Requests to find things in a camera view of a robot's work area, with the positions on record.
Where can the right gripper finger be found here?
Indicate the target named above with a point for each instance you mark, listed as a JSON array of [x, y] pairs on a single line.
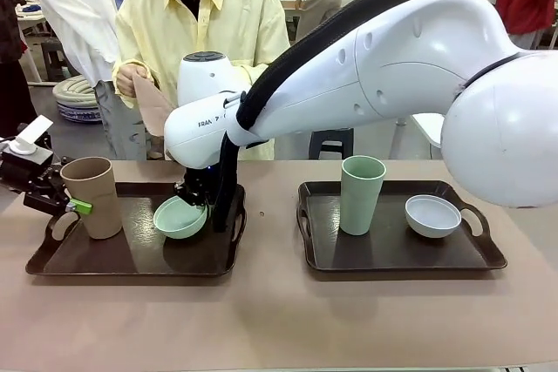
[[201, 201], [183, 193]]

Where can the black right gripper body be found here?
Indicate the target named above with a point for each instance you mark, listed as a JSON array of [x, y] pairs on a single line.
[[200, 178]]

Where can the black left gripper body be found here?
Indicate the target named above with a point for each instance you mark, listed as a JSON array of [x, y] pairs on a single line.
[[22, 171]]

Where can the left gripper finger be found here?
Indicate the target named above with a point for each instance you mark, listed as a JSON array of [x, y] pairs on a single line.
[[43, 204], [52, 178]]

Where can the mint green bowl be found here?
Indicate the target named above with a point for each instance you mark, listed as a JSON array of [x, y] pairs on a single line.
[[178, 226]]

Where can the tall brown cup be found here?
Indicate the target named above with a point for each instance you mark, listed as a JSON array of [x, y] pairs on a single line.
[[100, 198]]

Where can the beige cloth mat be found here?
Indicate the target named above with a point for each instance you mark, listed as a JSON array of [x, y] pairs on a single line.
[[150, 106]]

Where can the tall green cup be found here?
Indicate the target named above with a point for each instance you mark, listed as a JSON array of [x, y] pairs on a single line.
[[362, 202]]

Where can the white bowl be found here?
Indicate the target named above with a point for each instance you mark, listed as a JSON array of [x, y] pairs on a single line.
[[431, 226]]

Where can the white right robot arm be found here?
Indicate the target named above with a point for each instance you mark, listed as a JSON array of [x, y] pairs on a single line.
[[392, 62]]

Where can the person's right forearm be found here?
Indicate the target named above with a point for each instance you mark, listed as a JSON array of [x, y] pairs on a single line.
[[128, 52]]

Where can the person's left forearm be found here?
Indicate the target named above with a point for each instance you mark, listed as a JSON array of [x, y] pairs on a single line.
[[261, 58]]

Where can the person's right hand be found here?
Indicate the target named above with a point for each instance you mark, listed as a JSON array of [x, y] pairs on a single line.
[[131, 80]]

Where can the black step stool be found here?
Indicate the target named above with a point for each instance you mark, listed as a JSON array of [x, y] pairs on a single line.
[[54, 60]]

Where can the person in yellow shirt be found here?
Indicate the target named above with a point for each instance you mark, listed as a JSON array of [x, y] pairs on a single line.
[[196, 32]]

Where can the person in dark clothes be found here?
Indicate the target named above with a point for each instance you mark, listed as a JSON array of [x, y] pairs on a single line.
[[13, 19]]

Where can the person in white coat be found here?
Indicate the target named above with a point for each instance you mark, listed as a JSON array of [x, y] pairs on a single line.
[[74, 19]]

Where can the white table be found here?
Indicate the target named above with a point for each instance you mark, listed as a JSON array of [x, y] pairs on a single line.
[[429, 128]]

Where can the person in red jacket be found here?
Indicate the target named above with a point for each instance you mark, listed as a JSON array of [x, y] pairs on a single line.
[[527, 2]]

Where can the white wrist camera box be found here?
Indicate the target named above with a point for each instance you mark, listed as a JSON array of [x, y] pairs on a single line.
[[30, 137]]

